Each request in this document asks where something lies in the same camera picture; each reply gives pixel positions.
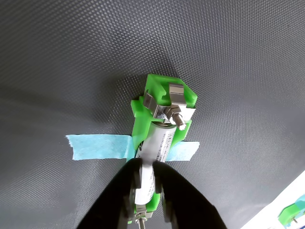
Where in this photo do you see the green battery holder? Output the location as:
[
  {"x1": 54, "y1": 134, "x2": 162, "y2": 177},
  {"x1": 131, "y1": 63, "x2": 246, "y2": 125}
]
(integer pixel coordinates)
[{"x1": 126, "y1": 73, "x2": 198, "y2": 229}]

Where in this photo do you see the small green printed block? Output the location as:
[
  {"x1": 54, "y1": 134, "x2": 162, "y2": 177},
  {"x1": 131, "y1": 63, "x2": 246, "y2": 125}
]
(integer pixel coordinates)
[{"x1": 277, "y1": 194, "x2": 305, "y2": 229}]

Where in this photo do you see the crumpled blue tape piece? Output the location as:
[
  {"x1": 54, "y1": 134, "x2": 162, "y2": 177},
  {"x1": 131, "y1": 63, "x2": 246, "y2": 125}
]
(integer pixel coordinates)
[{"x1": 294, "y1": 194, "x2": 305, "y2": 212}]

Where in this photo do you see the long blue masking tape strip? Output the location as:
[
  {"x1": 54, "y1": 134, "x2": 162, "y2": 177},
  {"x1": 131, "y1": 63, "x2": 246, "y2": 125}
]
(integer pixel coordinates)
[{"x1": 65, "y1": 134, "x2": 201, "y2": 162}]

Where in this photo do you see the dark grey textured mat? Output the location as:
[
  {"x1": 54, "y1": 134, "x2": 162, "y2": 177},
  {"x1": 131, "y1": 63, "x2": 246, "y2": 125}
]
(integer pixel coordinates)
[{"x1": 0, "y1": 0, "x2": 305, "y2": 229}]

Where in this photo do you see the white AA battery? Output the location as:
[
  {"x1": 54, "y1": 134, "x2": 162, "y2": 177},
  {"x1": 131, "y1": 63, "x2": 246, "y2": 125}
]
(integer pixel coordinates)
[{"x1": 134, "y1": 123, "x2": 178, "y2": 206}]

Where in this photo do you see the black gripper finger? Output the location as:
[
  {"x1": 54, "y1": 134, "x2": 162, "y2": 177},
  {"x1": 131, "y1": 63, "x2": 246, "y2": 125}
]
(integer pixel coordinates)
[
  {"x1": 76, "y1": 157, "x2": 143, "y2": 229},
  {"x1": 152, "y1": 161, "x2": 228, "y2": 229}
]

